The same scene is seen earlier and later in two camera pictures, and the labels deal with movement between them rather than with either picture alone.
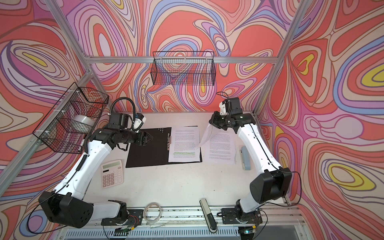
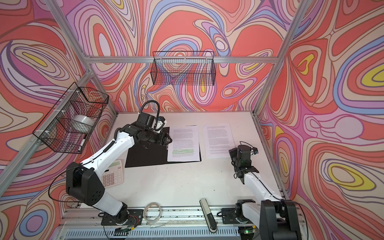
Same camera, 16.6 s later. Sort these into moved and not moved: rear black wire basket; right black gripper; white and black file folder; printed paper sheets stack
Moved: right black gripper
Not moved: white and black file folder; rear black wire basket; printed paper sheets stack
